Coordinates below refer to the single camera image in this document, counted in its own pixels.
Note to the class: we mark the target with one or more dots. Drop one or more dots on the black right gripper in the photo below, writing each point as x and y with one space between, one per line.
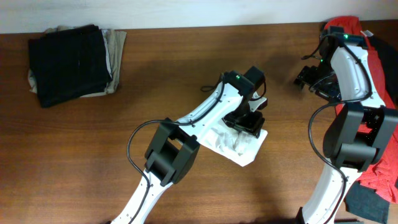
331 94

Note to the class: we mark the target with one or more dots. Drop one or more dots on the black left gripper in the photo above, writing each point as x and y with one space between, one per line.
254 123

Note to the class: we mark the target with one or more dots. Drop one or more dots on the white t-shirt with robot print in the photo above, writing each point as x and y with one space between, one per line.
240 147

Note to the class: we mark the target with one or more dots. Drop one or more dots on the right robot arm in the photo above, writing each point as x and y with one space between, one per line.
360 133

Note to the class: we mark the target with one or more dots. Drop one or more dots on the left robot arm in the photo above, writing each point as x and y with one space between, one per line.
175 144

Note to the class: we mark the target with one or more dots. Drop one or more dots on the dark grey garment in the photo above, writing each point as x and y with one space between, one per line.
371 196

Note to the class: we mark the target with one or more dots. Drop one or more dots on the folded beige garment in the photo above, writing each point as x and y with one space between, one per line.
115 42

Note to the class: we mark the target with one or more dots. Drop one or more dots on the folded black garment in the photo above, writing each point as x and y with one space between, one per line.
69 64

